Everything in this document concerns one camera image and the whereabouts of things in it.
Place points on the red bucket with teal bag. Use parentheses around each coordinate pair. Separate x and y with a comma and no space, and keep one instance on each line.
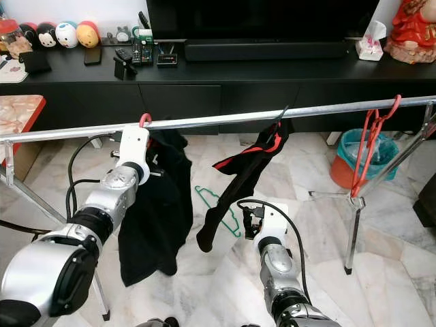
(347,160)

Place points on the green plastic hanger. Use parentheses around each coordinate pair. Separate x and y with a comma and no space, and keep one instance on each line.
(208,199)

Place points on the black phone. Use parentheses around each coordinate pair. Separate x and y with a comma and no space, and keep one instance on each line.
(93,56)

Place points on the marble top folding table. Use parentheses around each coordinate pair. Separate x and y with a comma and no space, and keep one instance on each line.
(20,112)

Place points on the green circuit board device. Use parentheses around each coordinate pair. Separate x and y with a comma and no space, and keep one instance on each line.
(143,51)

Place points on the black wallet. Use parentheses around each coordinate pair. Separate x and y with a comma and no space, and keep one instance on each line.
(37,61)

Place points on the black garment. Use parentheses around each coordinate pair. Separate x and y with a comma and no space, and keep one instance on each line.
(157,225)

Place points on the white tissue pack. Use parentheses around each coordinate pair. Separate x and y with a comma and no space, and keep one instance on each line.
(371,44)

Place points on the red plastic hanger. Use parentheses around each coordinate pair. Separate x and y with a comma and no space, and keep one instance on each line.
(142,121)
(252,153)
(368,133)

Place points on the black desk stand gadget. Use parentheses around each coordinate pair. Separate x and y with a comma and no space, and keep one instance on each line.
(125,65)

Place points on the small black box device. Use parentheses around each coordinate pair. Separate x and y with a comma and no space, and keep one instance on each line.
(167,58)

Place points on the black TV console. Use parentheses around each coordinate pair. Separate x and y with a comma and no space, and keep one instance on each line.
(245,82)

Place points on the red lid jar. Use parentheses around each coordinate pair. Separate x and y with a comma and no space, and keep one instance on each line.
(13,30)

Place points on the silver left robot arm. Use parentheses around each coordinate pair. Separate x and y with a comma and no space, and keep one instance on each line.
(48,272)

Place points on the black soundbar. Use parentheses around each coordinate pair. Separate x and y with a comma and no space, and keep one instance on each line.
(266,50)

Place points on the red doll figurine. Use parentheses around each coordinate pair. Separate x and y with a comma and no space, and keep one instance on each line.
(412,30)

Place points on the white flat box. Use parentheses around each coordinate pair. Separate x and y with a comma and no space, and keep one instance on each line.
(10,71)

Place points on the grey black robot foot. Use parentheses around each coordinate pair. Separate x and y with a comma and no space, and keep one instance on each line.
(162,321)

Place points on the dark round toy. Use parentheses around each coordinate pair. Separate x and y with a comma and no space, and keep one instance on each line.
(28,33)

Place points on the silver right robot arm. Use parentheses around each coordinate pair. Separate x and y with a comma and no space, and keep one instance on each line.
(279,269)

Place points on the black television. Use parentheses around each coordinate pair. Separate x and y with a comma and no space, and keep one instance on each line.
(259,19)

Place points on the black shirt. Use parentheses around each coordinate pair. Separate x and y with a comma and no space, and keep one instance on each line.
(238,184)

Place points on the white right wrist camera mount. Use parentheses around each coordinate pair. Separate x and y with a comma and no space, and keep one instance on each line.
(272,221)

